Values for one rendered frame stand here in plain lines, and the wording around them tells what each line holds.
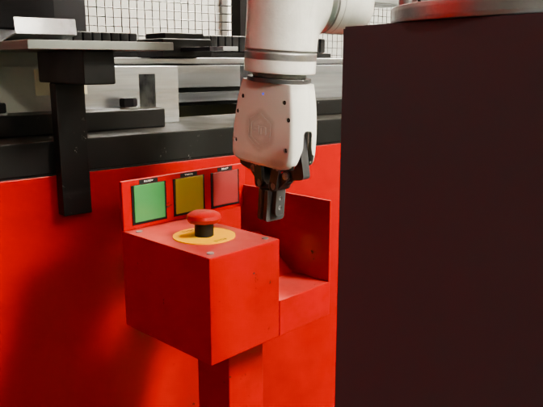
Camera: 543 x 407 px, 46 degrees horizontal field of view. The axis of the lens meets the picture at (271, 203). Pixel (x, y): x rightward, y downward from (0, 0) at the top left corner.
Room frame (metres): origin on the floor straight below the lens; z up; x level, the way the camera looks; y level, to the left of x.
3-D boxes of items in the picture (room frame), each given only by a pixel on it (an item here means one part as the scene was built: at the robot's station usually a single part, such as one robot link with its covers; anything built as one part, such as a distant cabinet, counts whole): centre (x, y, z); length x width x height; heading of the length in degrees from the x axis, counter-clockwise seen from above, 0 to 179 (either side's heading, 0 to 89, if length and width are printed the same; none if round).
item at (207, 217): (0.72, 0.08, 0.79); 0.04 x 0.04 x 0.04
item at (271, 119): (0.77, -0.01, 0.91); 0.10 x 0.07 x 0.11; 46
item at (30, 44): (0.86, 0.27, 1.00); 0.26 x 0.18 x 0.01; 40
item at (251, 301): (0.76, 0.05, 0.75); 0.20 x 0.16 x 0.18; 136
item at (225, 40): (1.78, 0.03, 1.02); 0.44 x 0.06 x 0.04; 130
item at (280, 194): (0.77, -0.01, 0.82); 0.03 x 0.03 x 0.07; 46
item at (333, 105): (1.32, -0.13, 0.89); 0.30 x 0.05 x 0.03; 130
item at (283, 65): (0.77, -0.01, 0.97); 0.09 x 0.08 x 0.03; 46
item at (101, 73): (0.83, 0.25, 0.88); 0.14 x 0.04 x 0.22; 40
